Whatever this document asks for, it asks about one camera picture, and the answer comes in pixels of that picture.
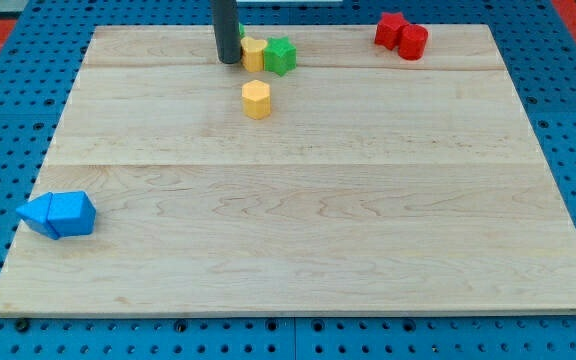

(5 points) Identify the green circle block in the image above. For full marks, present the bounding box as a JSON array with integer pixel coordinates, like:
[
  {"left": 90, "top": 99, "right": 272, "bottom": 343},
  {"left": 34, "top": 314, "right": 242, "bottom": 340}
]
[{"left": 238, "top": 23, "right": 245, "bottom": 39}]

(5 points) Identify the light wooden board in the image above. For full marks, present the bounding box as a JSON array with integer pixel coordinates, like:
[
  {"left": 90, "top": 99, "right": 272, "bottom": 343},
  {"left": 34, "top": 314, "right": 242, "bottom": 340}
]
[{"left": 0, "top": 24, "right": 576, "bottom": 318}]

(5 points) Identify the yellow hexagon block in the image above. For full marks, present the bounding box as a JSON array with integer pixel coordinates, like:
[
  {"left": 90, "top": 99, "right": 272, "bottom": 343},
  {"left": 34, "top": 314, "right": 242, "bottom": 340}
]
[{"left": 241, "top": 80, "right": 271, "bottom": 120}]

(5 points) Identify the green star block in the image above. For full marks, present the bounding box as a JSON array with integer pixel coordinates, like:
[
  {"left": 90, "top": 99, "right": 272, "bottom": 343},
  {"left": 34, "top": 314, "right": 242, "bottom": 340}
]
[{"left": 263, "top": 37, "right": 297, "bottom": 76}]

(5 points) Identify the yellow heart block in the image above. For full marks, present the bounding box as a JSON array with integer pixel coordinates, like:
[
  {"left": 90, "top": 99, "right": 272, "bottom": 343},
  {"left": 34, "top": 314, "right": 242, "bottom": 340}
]
[{"left": 240, "top": 36, "right": 268, "bottom": 72}]

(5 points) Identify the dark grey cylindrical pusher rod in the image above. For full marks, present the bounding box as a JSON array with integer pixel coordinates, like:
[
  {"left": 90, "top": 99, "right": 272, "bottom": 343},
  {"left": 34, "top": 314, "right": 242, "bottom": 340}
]
[{"left": 210, "top": 0, "right": 241, "bottom": 64}]

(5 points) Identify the red star block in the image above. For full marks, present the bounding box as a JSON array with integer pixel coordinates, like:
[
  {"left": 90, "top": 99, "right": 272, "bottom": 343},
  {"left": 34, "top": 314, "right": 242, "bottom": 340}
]
[{"left": 374, "top": 12, "right": 409, "bottom": 50}]

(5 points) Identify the red cylinder block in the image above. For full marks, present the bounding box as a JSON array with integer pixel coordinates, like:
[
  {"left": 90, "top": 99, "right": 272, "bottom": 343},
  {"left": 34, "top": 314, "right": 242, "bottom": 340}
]
[{"left": 398, "top": 24, "right": 429, "bottom": 60}]

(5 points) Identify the blue pentagon block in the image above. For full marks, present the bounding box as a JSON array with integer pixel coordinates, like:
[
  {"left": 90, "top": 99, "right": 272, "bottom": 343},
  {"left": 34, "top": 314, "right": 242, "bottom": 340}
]
[{"left": 47, "top": 191, "right": 96, "bottom": 239}]

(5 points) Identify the blue triangle block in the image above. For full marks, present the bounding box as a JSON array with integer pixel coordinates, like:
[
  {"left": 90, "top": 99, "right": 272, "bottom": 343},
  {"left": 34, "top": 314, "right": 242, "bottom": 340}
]
[{"left": 16, "top": 192, "right": 60, "bottom": 240}]

